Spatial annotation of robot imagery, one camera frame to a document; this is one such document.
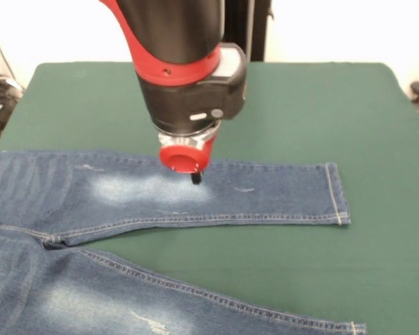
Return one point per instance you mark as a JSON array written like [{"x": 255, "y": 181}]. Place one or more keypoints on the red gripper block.
[{"x": 183, "y": 158}]

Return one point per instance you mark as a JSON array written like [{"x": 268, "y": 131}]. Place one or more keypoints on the blue denim jeans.
[{"x": 90, "y": 209}]

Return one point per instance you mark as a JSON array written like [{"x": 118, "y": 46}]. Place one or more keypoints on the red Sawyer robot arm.
[{"x": 181, "y": 70}]

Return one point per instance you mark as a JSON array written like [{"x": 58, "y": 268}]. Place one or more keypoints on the dark green table cloth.
[{"x": 300, "y": 122}]

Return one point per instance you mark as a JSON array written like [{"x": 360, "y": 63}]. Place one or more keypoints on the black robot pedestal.
[{"x": 255, "y": 28}]

